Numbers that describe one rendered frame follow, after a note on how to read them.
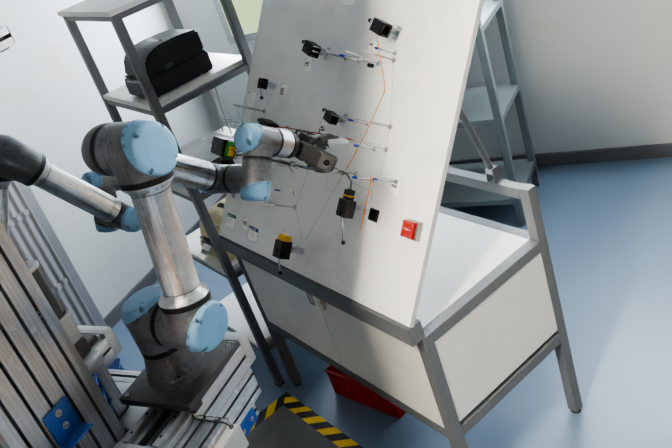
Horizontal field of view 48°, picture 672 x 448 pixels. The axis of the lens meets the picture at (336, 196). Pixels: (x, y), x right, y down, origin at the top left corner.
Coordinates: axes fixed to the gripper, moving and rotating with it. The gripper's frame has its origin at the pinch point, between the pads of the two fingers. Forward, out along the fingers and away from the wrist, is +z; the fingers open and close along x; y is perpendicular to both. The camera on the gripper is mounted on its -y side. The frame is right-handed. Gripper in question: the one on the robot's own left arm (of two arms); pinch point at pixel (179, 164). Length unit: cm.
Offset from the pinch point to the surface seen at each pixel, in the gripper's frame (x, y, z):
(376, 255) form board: -15, 68, 27
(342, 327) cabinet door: -54, 48, 38
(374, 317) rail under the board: -32, 74, 22
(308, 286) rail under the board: -38, 38, 28
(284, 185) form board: -11.6, 10.7, 39.2
